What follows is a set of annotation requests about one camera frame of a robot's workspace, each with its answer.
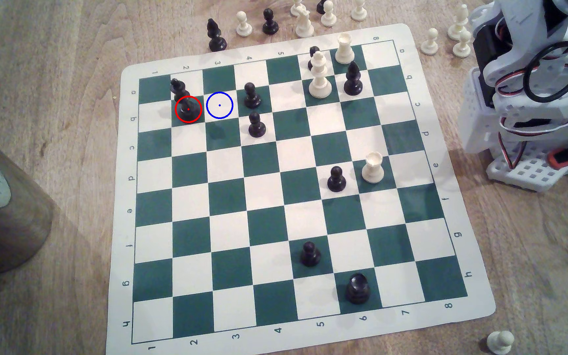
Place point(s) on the black king chess piece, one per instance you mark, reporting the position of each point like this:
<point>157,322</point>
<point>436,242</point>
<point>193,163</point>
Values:
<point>188,107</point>

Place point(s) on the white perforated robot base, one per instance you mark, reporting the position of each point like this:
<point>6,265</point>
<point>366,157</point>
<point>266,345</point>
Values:
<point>525,172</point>

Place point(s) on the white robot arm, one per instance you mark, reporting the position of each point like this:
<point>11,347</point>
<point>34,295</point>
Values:
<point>515,34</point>

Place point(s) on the green and white chess mat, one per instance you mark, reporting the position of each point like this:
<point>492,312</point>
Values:
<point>264,197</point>

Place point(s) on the black pawn chess piece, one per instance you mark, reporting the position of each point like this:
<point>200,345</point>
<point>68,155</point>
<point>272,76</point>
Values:
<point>270,25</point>
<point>313,51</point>
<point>310,256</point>
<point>257,127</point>
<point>336,181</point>
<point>252,97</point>

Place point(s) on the white rook chess piece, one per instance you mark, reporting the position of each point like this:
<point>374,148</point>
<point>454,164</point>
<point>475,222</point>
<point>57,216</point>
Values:
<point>344,49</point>
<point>373,170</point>

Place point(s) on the white king chess piece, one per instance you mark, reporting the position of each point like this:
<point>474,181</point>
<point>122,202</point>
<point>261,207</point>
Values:
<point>320,81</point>

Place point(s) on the black bishop chess piece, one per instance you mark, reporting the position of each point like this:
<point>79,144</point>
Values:
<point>217,40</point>
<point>353,83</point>

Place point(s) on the black rook chess piece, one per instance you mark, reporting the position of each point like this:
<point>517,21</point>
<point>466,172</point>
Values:
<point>358,290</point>

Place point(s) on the white knight chess piece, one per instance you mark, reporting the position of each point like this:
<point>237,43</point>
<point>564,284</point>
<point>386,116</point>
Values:
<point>304,27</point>

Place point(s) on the white pawn chess piece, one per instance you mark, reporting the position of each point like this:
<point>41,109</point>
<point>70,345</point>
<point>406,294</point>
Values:
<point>244,28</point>
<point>500,342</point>
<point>359,13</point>
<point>462,47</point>
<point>430,44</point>
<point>329,17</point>

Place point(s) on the white bishop chess piece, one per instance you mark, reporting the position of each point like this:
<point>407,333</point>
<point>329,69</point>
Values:
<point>458,27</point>

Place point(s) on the brown chess bag with logo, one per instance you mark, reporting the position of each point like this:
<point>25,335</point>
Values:
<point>3,222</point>

